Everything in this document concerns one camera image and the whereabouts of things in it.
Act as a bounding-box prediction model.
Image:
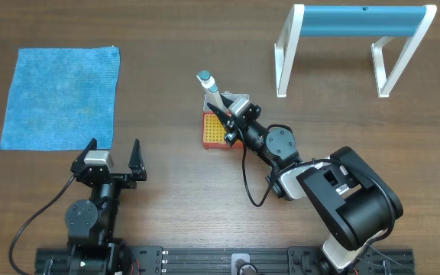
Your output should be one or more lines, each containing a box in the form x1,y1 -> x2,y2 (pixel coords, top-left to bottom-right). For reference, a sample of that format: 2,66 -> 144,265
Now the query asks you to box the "black cable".
8,174 -> 77,275
237,128 -> 278,209

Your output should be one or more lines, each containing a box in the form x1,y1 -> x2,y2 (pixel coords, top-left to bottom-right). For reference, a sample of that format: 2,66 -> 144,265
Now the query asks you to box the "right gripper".
206,94 -> 262,146

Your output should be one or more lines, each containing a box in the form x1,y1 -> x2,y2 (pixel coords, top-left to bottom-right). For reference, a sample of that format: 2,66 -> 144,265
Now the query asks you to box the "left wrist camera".
83,150 -> 115,171

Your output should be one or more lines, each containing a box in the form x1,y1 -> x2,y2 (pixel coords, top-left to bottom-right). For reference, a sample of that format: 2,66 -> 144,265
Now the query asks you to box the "red and yellow tip box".
202,91 -> 251,150

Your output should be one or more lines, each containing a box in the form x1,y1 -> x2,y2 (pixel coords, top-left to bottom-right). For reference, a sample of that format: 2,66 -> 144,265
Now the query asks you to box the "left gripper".
70,137 -> 147,189

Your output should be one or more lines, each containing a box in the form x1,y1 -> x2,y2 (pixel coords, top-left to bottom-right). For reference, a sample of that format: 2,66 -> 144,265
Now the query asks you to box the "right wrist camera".
229,97 -> 251,116

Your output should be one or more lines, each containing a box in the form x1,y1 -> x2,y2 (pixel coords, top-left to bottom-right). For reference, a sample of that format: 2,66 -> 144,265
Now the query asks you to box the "mounting rail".
34,246 -> 416,275

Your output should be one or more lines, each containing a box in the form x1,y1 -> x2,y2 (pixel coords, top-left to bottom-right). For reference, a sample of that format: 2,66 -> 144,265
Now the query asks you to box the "white and blue stand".
273,3 -> 438,99

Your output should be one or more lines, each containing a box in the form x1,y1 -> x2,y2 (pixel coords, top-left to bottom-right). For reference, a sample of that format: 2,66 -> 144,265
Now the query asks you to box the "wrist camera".
229,97 -> 251,116
83,150 -> 115,171

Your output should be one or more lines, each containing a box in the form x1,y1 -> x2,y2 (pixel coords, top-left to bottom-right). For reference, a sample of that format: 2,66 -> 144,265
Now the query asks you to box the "blue cloth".
0,46 -> 121,151

